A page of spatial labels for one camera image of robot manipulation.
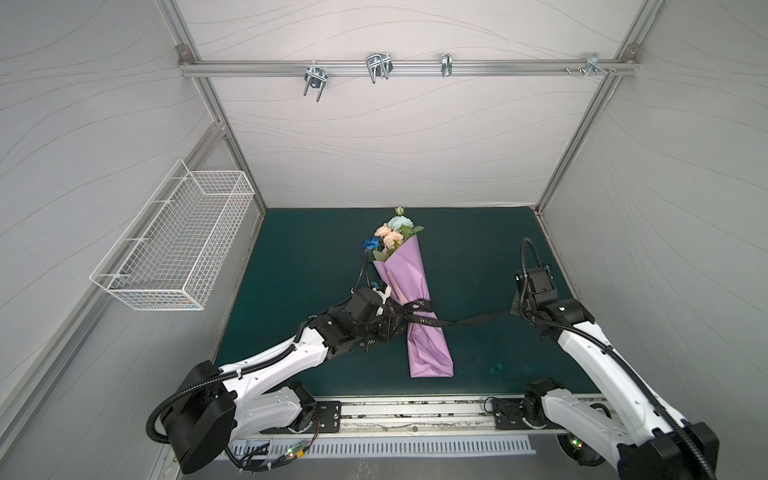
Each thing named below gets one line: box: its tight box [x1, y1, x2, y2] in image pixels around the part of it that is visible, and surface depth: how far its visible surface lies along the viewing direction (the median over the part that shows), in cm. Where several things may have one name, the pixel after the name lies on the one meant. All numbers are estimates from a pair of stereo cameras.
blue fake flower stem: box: [362, 236, 381, 250], surface depth 106 cm
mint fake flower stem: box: [388, 207, 425, 241], surface depth 107 cm
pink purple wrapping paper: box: [373, 234, 454, 378], surface depth 87 cm
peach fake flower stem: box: [374, 224, 404, 250], surface depth 107 cm
